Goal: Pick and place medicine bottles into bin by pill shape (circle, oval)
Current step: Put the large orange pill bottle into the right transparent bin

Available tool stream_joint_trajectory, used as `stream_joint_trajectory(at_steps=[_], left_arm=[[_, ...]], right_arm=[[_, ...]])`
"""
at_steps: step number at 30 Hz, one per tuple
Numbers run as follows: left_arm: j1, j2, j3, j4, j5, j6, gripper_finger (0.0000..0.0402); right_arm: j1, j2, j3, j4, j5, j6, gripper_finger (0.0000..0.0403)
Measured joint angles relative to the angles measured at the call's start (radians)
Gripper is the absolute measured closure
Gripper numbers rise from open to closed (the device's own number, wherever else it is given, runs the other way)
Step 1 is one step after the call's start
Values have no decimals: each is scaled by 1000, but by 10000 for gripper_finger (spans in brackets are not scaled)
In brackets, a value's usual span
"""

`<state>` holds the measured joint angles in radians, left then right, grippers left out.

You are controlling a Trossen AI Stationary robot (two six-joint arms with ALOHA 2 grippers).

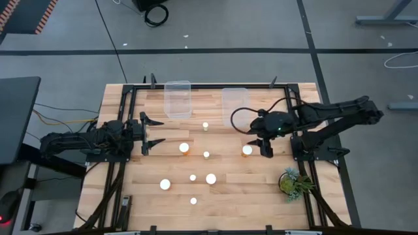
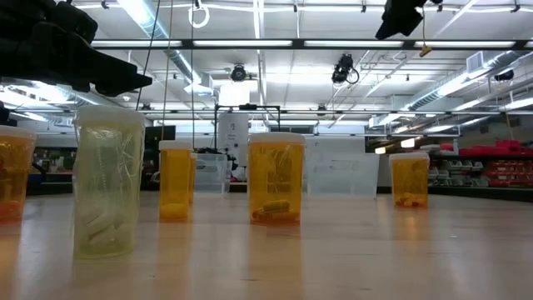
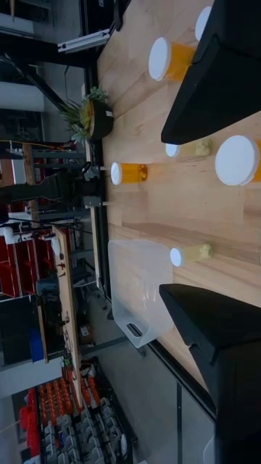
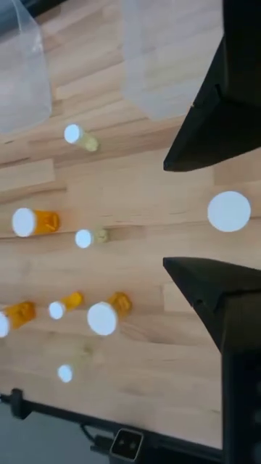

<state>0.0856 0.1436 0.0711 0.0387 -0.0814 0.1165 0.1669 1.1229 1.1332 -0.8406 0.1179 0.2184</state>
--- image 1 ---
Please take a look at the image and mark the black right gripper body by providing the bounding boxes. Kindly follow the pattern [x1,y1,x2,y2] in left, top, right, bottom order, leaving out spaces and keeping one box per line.
[249,110,297,159]

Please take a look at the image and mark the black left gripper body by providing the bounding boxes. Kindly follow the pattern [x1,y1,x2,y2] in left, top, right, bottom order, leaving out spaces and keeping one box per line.
[125,112,150,157]

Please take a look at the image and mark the clear plastic bin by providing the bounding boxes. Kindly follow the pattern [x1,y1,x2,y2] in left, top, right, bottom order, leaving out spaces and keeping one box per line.
[163,80,193,119]
[221,87,251,128]

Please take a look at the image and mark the succulent plant in black pot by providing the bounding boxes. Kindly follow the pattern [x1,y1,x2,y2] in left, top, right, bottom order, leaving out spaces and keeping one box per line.
[278,166,316,204]

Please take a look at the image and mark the black equipment box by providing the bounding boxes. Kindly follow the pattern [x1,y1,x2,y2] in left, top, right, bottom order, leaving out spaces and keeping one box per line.
[132,0,169,12]

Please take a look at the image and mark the grey metal bar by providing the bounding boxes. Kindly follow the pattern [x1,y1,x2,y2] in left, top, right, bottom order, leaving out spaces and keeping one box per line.
[387,102,418,111]

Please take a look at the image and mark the black desk top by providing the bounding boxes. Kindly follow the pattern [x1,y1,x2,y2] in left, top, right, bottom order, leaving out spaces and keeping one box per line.
[0,76,42,166]

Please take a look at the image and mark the grey desk foot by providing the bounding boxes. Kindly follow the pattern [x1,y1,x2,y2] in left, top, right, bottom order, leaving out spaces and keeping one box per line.
[355,0,418,26]

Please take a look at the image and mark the black computer mouse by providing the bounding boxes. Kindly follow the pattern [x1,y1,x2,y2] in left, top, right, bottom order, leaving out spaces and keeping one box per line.
[0,190,21,226]

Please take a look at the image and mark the black mat orange striped edge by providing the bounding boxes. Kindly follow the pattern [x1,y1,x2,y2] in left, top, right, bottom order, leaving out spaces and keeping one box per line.
[0,0,59,46]

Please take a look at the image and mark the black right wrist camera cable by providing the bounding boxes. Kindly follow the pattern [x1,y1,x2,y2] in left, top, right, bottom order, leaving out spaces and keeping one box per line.
[230,96,306,134]

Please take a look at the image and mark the black aluminium table frame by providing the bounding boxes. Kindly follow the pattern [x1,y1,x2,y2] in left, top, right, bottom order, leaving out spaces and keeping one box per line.
[76,83,353,235]

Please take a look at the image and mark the yellow floor cable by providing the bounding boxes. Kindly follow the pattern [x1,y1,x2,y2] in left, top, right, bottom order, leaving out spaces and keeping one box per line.
[32,109,97,127]

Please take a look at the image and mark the black floor cable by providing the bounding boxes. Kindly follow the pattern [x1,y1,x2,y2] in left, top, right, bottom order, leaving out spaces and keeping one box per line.
[34,102,100,114]

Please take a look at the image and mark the coiled black cable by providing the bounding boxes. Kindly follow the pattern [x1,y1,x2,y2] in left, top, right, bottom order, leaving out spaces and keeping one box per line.
[144,3,170,28]

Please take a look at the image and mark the white floor cable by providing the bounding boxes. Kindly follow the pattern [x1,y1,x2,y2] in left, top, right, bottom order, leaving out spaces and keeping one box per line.
[383,50,418,70]

